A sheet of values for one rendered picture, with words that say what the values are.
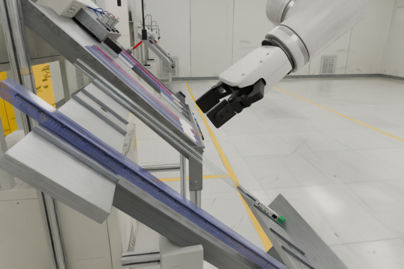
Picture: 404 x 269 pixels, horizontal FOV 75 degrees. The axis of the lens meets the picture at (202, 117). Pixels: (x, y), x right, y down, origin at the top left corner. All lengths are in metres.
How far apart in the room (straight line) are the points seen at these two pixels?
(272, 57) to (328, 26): 0.11
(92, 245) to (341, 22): 1.05
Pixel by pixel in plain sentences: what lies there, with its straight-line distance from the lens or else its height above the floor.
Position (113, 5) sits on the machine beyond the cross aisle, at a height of 1.61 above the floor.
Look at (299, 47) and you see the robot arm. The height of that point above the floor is 1.09.
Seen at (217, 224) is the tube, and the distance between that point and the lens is 0.28.
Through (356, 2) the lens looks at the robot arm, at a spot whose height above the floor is 1.16.
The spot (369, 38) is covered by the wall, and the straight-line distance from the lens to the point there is 9.69.
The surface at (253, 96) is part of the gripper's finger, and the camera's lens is 0.39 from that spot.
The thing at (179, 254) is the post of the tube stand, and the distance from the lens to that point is 0.41.
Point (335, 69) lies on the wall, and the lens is 9.14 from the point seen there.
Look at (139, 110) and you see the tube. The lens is 0.44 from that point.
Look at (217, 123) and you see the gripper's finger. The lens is 0.42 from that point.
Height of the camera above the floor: 1.10
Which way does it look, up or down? 16 degrees down
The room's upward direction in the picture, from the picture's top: straight up
